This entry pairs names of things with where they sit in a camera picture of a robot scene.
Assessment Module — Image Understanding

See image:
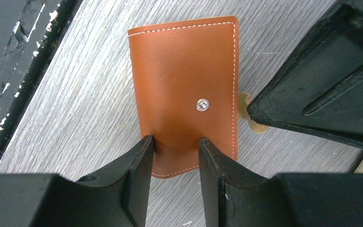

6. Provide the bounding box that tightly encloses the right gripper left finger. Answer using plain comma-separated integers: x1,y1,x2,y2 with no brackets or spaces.
0,136,154,227

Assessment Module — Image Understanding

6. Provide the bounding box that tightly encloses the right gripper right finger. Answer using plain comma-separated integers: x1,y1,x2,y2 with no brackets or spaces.
199,137,363,227

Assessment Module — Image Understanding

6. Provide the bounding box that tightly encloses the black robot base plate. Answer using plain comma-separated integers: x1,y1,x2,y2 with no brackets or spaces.
0,0,81,160

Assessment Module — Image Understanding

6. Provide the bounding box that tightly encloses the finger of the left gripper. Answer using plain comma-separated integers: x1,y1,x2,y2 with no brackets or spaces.
247,0,363,149

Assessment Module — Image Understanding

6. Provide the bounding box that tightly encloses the brown leather card holder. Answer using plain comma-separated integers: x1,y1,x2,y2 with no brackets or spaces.
127,16,270,179

